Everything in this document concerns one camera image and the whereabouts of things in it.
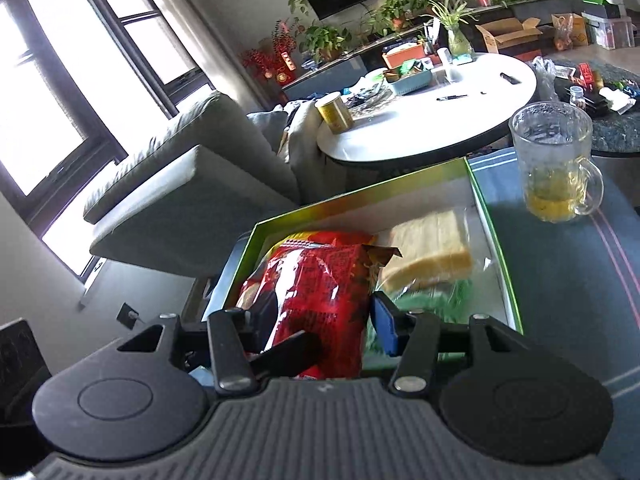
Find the open cardboard box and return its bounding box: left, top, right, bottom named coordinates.
left=474, top=16, right=544, bottom=54

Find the round white table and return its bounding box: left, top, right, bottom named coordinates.
left=316, top=52, right=538, bottom=165

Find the pale green snack packet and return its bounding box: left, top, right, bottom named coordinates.
left=367, top=279, right=475, bottom=357

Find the black object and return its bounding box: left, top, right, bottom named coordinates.
left=0, top=317, right=52, bottom=428

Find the spider plant in glass vase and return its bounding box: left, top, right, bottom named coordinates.
left=421, top=0, right=484, bottom=57

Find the clear plastic bag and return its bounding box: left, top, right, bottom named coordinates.
left=531, top=56, right=559, bottom=102

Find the green cardboard box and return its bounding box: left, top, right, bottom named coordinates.
left=202, top=156, right=525, bottom=376

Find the yellow and red snack packet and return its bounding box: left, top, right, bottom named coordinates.
left=271, top=230, right=377, bottom=250

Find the black wall socket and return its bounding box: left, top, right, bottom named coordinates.
left=116, top=302, right=140, bottom=331

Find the red flower decoration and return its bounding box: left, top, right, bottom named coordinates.
left=239, top=19, right=297, bottom=87

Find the dark framed window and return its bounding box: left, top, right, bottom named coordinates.
left=0, top=0, right=128, bottom=281
left=80, top=0, right=212, bottom=117

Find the red foil snack bag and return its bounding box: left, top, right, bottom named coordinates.
left=236, top=240, right=402, bottom=382

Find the blue plastic basket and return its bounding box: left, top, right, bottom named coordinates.
left=384, top=67, right=434, bottom=97

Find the dark round marble table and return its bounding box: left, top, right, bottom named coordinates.
left=550, top=57, right=640, bottom=154

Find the beige curtain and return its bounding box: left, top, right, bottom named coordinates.
left=131, top=0, right=237, bottom=92

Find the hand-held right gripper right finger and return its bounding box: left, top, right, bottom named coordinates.
left=371, top=291, right=530, bottom=395

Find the grey armchair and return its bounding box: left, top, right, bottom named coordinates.
left=82, top=90, right=326, bottom=278

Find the glass mug with yellow drink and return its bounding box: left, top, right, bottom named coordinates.
left=508, top=101, right=606, bottom=224

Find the orange plastic bag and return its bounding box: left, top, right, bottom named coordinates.
left=551, top=12, right=589, bottom=52

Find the small red box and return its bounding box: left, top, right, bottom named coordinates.
left=574, top=62, right=604, bottom=92

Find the clear storage box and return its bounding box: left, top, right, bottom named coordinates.
left=581, top=10, right=637, bottom=52

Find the yellow tin can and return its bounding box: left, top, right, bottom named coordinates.
left=314, top=92, right=356, bottom=134

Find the bread slice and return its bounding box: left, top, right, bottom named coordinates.
left=377, top=207, right=497, bottom=296

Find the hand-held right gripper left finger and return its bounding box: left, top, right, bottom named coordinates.
left=116, top=305, right=322, bottom=395

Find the orange box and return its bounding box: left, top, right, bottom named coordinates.
left=381, top=42, right=426, bottom=70

